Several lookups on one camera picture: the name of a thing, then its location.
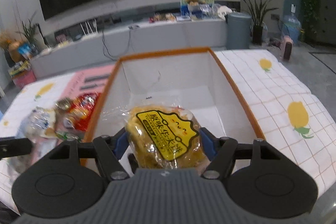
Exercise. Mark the blue water jug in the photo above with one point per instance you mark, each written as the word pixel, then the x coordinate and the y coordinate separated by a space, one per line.
pixel 291 27

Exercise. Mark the grey drawer cabinet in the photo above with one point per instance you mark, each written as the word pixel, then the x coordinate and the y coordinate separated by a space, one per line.
pixel 324 29

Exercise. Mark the red chips bag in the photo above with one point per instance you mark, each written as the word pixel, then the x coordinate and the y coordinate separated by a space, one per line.
pixel 80 112

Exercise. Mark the orange cardboard box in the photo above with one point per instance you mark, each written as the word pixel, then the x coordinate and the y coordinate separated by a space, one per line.
pixel 193 79

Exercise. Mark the blue snack bag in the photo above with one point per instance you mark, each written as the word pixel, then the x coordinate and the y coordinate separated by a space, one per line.
pixel 25 51

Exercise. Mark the green aloe plant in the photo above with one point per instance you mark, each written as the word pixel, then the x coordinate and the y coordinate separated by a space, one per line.
pixel 28 29

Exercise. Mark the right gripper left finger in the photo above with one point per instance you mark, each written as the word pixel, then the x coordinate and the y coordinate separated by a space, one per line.
pixel 109 151

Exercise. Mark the pink storage basket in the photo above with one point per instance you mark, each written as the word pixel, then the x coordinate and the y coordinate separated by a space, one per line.
pixel 23 79

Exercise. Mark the white wifi router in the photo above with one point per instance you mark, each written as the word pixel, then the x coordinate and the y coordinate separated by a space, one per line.
pixel 89 29

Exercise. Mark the yellow waffle cake packet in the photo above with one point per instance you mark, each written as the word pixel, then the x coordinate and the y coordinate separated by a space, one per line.
pixel 165 137

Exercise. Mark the clear nut snack packet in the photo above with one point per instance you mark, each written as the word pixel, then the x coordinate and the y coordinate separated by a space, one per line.
pixel 64 104

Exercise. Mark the grey tv console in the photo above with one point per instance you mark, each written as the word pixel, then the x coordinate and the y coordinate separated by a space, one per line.
pixel 116 42

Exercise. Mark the pink restaurant table mat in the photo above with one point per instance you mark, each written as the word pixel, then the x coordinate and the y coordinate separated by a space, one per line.
pixel 46 92

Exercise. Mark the white bread snack bag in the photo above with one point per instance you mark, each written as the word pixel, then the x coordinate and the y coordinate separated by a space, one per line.
pixel 39 123

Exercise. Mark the tall potted plant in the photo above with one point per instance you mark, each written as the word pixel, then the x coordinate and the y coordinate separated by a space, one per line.
pixel 258 10

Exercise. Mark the blue-grey trash bin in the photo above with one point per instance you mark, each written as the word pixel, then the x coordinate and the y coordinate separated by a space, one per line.
pixel 238 33

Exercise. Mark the golden vase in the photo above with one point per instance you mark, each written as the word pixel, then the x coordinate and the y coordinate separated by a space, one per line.
pixel 13 51

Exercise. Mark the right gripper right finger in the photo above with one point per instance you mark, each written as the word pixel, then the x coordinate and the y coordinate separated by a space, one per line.
pixel 220 152

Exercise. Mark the pink space heater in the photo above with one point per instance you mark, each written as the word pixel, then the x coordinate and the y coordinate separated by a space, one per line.
pixel 286 47

